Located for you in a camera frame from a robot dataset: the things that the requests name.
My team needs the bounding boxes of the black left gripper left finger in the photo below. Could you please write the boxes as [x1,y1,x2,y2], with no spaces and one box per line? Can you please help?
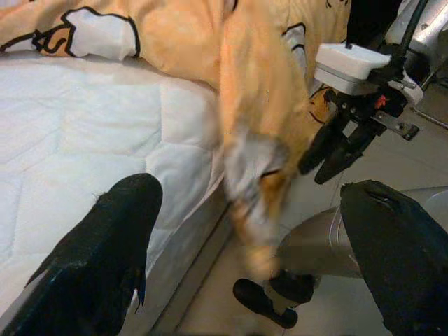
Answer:
[0,173,164,336]

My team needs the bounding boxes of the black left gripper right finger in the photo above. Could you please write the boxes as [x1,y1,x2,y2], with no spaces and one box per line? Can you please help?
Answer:
[339,178,448,336]

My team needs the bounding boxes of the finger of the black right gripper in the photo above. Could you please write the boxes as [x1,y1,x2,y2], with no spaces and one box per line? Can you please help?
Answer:
[314,122,381,186]
[298,118,346,176]

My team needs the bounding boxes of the yellow cartoon egg blanket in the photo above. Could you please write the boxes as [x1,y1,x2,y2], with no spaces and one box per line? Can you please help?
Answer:
[0,0,351,288]

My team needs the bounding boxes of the silver black right robot leg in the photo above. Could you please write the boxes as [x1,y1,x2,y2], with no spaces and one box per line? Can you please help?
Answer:
[232,206,365,330]

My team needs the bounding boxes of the grey beige bed base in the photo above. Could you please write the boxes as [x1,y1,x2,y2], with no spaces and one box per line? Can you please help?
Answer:
[146,174,239,336]

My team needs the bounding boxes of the white quilted mattress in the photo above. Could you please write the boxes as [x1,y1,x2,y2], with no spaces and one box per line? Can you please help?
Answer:
[0,55,225,281]

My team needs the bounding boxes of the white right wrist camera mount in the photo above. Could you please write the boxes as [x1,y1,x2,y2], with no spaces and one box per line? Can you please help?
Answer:
[314,43,425,106]

